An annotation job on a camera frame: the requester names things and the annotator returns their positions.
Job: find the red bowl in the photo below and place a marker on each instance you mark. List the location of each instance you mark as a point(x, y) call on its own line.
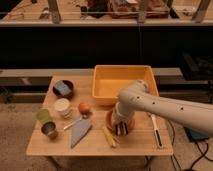
point(109, 125)

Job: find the yellow plastic bin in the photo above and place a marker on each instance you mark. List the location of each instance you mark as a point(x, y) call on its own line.
point(108, 80)

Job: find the blue floor box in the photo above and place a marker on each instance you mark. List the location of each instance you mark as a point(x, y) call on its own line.
point(194, 136)

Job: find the metal cup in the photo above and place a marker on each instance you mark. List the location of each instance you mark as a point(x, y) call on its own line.
point(49, 129)

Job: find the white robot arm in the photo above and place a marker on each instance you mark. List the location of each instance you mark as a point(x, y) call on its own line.
point(136, 97)

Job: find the blue sponge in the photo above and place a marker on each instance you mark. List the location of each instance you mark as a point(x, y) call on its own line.
point(62, 88)

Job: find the orange ball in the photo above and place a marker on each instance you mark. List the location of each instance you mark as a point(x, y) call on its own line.
point(83, 108)

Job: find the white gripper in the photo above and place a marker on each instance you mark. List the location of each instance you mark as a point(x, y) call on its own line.
point(121, 114)

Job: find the white cup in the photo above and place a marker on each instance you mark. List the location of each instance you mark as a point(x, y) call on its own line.
point(62, 106)

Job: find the grey trowel spatula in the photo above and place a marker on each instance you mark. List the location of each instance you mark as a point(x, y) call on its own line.
point(79, 128)

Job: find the green cup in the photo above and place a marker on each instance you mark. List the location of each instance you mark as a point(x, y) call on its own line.
point(43, 116)

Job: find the wooden table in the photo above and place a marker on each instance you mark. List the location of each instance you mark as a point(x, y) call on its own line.
point(139, 142)

